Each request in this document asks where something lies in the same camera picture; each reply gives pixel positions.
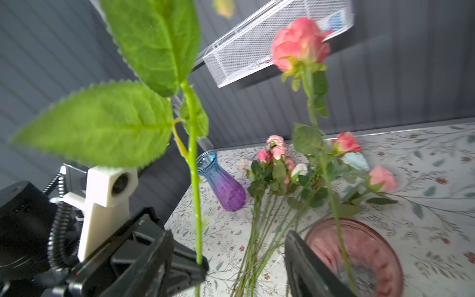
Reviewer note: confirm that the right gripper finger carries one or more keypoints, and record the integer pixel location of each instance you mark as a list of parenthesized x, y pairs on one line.
[(307, 275)]

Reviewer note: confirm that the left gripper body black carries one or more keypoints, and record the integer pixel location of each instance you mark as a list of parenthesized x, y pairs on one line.
[(134, 262)]

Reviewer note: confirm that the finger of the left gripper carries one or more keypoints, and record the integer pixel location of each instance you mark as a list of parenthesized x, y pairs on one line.
[(182, 271)]

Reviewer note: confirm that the pink glass vase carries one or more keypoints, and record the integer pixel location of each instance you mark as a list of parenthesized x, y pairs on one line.
[(374, 264)]

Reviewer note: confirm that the light pink rose stem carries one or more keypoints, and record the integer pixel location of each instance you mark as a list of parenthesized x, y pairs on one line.
[(372, 188)]

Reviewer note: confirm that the white spray rose stem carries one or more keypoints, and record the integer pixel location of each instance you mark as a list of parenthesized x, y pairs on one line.
[(343, 173)]

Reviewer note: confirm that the red pink rose stem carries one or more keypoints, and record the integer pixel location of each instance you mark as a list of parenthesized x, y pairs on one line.
[(347, 143)]

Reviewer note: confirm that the deep pink rose stem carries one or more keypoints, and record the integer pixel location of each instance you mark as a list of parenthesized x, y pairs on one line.
[(299, 52)]

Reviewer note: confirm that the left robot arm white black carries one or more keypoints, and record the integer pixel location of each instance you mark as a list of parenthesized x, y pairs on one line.
[(27, 217)]

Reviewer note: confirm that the blue purple glass vase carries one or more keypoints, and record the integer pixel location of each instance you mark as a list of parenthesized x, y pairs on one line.
[(229, 192)]

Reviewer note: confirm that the small pink spray roses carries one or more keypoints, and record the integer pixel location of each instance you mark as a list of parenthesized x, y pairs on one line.
[(276, 148)]

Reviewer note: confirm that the tubes in white basket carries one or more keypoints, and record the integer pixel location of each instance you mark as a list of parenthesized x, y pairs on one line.
[(333, 22)]

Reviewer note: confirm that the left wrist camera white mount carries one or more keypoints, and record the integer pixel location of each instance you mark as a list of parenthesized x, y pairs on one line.
[(105, 205)]

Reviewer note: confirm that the white wire mesh basket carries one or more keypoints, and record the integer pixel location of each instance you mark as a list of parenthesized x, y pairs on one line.
[(246, 49)]

